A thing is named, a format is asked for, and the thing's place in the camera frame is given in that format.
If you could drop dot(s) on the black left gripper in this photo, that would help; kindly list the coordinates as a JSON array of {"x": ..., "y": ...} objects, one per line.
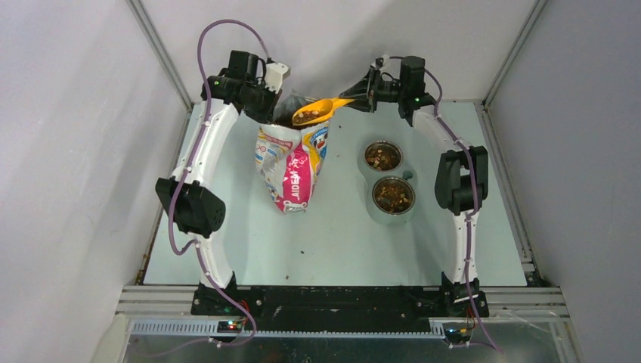
[{"x": 265, "y": 116}]

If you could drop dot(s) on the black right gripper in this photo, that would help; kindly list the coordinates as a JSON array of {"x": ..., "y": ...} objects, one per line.
[{"x": 366, "y": 92}]

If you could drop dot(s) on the yellow plastic scoop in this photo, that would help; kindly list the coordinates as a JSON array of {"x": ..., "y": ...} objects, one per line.
[{"x": 327, "y": 107}]

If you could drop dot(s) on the steel bowl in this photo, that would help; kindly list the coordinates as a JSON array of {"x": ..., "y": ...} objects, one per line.
[
  {"x": 383, "y": 156},
  {"x": 393, "y": 195}
]

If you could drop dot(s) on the colourful pet food bag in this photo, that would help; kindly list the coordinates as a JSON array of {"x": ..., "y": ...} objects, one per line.
[{"x": 290, "y": 158}]

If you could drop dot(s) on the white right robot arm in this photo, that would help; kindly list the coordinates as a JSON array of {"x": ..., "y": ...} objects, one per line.
[{"x": 461, "y": 182}]

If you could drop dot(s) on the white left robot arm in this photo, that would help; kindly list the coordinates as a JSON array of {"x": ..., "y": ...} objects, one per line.
[{"x": 195, "y": 213}]

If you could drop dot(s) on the kibble in scoop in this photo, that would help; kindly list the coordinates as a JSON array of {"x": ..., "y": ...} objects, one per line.
[{"x": 305, "y": 117}]

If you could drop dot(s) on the kibble in far bowl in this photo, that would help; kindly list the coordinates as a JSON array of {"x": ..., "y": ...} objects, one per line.
[{"x": 383, "y": 158}]

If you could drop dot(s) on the kibble in bowl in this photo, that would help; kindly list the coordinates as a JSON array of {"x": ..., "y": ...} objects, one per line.
[
  {"x": 393, "y": 196},
  {"x": 383, "y": 158}
]

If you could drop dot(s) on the small green object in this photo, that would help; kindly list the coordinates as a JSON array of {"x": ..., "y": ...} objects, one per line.
[{"x": 407, "y": 175}]

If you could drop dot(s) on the kibble in near bowl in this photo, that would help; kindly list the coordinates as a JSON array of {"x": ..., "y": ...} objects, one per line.
[{"x": 393, "y": 196}]

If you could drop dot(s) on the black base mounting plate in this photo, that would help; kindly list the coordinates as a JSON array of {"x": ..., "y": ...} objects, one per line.
[{"x": 350, "y": 310}]

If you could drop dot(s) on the left circuit board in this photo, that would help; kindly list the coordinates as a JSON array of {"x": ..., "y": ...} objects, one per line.
[{"x": 229, "y": 327}]

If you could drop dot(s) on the circuit board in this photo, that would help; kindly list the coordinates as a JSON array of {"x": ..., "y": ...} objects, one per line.
[
  {"x": 457, "y": 337},
  {"x": 229, "y": 327}
]

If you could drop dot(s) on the right circuit board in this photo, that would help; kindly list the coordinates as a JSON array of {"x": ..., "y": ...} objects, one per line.
[{"x": 457, "y": 337}]

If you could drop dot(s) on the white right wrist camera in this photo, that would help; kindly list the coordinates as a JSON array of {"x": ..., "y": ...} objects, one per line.
[{"x": 380, "y": 63}]

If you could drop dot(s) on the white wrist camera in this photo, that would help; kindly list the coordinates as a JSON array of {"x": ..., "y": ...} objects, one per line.
[
  {"x": 380, "y": 63},
  {"x": 276, "y": 74}
]

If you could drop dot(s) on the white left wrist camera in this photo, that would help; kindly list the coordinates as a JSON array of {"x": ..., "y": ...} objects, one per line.
[{"x": 276, "y": 74}]

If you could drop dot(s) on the aluminium frame rail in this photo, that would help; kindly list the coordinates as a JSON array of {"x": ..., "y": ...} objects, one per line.
[{"x": 166, "y": 310}]

